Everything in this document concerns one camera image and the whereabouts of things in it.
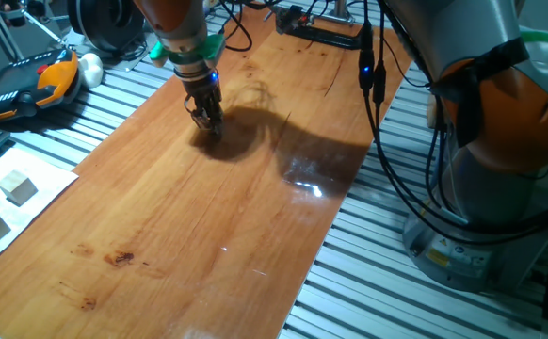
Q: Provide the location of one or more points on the white paper sheet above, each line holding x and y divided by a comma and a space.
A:
43, 188

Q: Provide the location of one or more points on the black orange teach pendant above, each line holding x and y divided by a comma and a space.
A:
15, 89

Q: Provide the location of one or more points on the white plastic figure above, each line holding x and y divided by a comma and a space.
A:
91, 70

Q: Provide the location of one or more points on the black filament spool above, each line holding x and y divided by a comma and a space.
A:
107, 21

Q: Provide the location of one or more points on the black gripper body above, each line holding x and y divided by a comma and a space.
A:
203, 87

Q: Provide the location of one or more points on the black C-clamp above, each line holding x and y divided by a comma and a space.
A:
330, 37

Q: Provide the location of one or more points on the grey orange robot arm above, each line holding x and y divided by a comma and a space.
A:
490, 28

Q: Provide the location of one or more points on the frame pole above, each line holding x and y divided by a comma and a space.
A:
342, 9

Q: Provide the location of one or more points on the glossy wooden board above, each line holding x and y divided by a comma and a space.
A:
184, 212

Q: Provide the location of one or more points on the black handheld device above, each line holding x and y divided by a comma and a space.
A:
12, 10

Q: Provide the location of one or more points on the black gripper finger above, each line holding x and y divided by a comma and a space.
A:
216, 115
198, 113

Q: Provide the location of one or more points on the medium wooden cube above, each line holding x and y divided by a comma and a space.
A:
17, 187

